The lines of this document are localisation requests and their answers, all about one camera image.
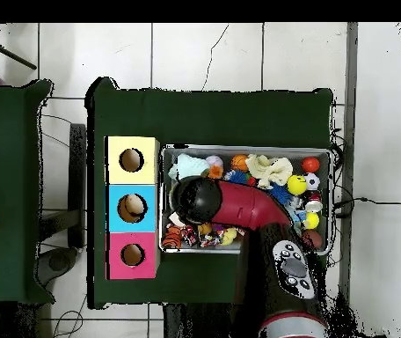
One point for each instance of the dark gray round base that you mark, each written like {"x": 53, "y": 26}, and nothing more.
{"x": 58, "y": 262}

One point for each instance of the small soccer ball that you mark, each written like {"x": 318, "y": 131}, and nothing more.
{"x": 312, "y": 181}

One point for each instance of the wooden box with three holes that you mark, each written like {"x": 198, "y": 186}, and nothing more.
{"x": 144, "y": 177}

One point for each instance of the small orange basketball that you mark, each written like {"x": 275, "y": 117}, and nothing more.
{"x": 240, "y": 163}

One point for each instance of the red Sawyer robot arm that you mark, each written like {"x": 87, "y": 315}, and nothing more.
{"x": 242, "y": 206}

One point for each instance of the small white baseball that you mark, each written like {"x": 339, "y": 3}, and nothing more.
{"x": 215, "y": 160}

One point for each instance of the tiger plush toy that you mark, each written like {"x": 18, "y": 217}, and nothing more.
{"x": 172, "y": 239}

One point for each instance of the black metal stand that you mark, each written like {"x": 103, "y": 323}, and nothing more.
{"x": 77, "y": 176}

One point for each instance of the cream waffle cloth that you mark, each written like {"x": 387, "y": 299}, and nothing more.
{"x": 271, "y": 170}

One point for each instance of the dark green table cloth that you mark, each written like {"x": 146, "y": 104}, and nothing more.
{"x": 207, "y": 116}
{"x": 7, "y": 193}

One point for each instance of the yellow smiley ball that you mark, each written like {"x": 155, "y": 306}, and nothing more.
{"x": 296, "y": 185}

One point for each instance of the black tripod leg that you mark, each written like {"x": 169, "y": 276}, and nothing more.
{"x": 10, "y": 54}

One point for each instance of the small brown football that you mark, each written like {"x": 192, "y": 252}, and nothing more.
{"x": 313, "y": 238}

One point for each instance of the light blue knitted cloth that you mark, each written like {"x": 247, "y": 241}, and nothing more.
{"x": 188, "y": 165}

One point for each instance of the plain orange ball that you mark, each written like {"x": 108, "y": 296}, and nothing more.
{"x": 310, "y": 164}

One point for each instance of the shallow silver mesh bin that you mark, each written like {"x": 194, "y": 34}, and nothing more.
{"x": 309, "y": 150}

